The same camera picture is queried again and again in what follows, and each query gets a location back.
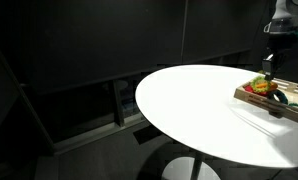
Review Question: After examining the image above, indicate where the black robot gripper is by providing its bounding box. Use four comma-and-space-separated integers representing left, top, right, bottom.
262, 20, 297, 81

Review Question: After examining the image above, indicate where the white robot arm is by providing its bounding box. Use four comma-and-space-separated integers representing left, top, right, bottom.
262, 0, 298, 81

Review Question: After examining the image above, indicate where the wooden slatted tray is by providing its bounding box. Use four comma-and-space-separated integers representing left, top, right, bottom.
234, 76, 298, 123

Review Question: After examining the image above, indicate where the orange ring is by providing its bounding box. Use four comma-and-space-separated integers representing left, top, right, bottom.
255, 81, 279, 92

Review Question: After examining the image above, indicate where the red ring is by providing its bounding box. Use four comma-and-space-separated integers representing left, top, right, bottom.
244, 84, 269, 97

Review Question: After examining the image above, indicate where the blue ring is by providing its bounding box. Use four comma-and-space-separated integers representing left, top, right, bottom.
268, 89, 289, 105

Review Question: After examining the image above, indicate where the white table pedestal base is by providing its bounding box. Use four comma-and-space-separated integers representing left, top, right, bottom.
161, 152, 221, 180

